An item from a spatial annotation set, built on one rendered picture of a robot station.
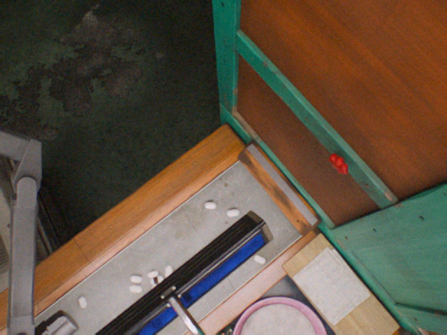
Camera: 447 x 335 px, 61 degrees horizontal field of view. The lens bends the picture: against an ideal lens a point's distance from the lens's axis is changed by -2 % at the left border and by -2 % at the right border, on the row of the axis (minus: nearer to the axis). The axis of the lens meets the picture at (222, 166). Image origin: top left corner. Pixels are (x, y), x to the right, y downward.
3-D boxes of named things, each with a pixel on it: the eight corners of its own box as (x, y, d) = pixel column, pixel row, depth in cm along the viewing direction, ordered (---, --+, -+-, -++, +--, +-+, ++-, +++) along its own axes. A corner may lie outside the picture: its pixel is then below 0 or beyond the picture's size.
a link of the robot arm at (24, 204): (10, 167, 90) (13, 176, 81) (36, 168, 93) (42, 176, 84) (5, 333, 96) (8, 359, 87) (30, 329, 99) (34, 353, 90)
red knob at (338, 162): (324, 161, 70) (330, 154, 66) (332, 154, 71) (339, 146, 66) (340, 179, 69) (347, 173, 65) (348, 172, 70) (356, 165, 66)
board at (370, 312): (281, 266, 109) (281, 266, 108) (320, 232, 112) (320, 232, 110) (359, 362, 102) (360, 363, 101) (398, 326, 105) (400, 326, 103)
